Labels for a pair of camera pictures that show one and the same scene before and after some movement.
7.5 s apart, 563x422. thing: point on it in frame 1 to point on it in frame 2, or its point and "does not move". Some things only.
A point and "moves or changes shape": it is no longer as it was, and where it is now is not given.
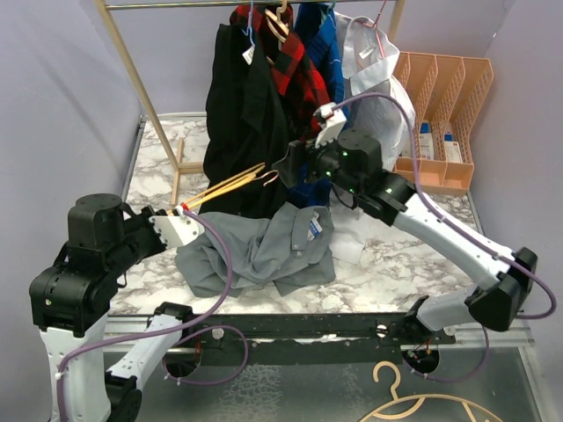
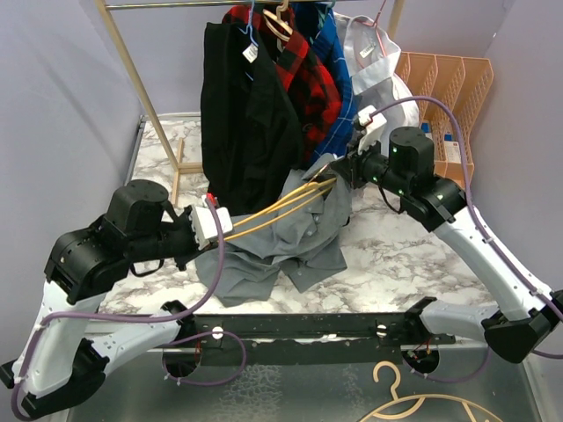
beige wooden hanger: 278,28 does not move
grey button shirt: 292,250 moves or changes shape
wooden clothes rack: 106,6 does not move
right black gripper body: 322,163 to 369,167
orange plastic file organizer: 447,92 does not move
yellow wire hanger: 224,187 to 316,188
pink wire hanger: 376,26 does not move
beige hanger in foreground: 395,396 does not move
